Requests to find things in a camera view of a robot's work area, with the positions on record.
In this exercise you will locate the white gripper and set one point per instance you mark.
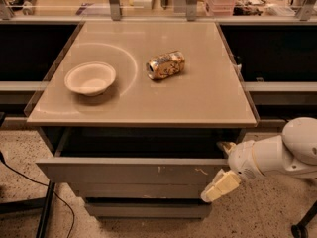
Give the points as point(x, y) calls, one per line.
point(242, 161)

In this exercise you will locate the grey top drawer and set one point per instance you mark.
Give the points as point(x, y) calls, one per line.
point(181, 156)

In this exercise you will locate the grey drawer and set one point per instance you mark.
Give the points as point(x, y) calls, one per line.
point(148, 210)
point(181, 156)
point(138, 190)

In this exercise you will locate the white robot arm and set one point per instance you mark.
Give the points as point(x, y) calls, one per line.
point(292, 153)

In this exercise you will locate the grey drawer cabinet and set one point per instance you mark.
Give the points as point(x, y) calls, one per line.
point(207, 94)

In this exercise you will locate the grey middle drawer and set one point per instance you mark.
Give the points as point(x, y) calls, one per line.
point(138, 190)

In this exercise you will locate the grey bottom drawer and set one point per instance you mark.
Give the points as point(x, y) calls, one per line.
point(148, 210)

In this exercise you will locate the black office chair base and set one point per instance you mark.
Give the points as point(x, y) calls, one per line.
point(299, 230)

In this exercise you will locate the white paper bowl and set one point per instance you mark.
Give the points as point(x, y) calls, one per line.
point(90, 79)

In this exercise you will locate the black metal stand leg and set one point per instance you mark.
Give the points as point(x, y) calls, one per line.
point(42, 203)

